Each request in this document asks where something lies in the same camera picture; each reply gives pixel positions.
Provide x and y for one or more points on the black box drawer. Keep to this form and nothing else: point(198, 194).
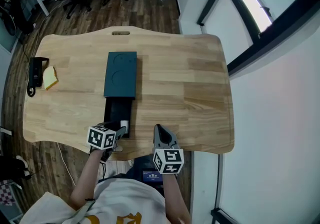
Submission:
point(117, 110)

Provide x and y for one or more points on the black bag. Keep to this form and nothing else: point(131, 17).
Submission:
point(21, 19)

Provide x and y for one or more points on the black window frame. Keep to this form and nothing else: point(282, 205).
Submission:
point(250, 25)

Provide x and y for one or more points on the person's right forearm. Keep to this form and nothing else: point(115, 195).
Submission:
point(175, 198)

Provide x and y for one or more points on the checkered cloth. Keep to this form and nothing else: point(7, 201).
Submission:
point(6, 193)

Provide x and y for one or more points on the small white item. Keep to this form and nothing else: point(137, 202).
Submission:
point(124, 123)

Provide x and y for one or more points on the black device with blue screen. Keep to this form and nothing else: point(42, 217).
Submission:
point(151, 176)

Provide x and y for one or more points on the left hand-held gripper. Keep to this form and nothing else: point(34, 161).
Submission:
point(101, 137)

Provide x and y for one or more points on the white shoe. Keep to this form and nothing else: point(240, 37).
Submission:
point(23, 164)

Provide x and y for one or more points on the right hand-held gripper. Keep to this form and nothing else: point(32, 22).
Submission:
point(168, 160)

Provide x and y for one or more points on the person's white printed shirt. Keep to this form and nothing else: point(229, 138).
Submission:
point(120, 200)

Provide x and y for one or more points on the yellow bread slice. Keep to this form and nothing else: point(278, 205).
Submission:
point(50, 78)

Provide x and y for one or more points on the black floor stand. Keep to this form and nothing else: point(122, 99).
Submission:
point(221, 215)

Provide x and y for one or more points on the dark blue box sleeve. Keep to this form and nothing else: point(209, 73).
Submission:
point(121, 75)

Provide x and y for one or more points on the person's left forearm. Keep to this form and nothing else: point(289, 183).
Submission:
point(86, 178)

